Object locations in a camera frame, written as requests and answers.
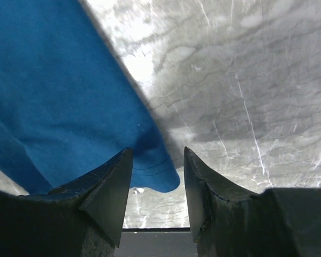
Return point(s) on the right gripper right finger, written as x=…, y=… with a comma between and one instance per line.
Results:
x=229, y=220

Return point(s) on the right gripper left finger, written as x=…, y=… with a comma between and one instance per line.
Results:
x=81, y=218

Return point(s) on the blue t shirt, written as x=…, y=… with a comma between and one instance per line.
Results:
x=66, y=106

